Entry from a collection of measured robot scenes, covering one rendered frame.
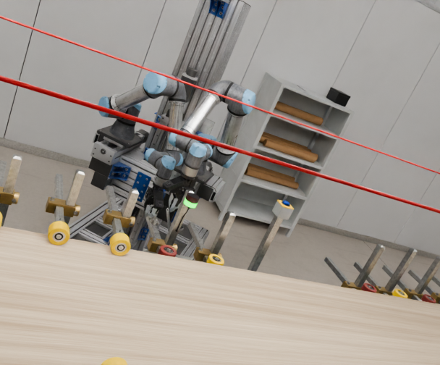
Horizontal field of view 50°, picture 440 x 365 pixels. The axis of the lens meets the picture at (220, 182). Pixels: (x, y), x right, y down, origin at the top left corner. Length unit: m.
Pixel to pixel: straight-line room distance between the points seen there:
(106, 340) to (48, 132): 3.44
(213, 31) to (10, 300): 1.88
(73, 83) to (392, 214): 4.27
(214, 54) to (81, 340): 1.85
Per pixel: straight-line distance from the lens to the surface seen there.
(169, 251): 2.16
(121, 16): 4.57
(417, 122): 6.13
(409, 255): 3.07
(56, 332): 1.59
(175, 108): 2.57
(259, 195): 5.49
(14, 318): 1.60
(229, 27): 2.85
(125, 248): 1.99
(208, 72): 2.87
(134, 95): 2.61
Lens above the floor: 1.96
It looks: 19 degrees down
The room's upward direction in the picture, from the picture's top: 24 degrees clockwise
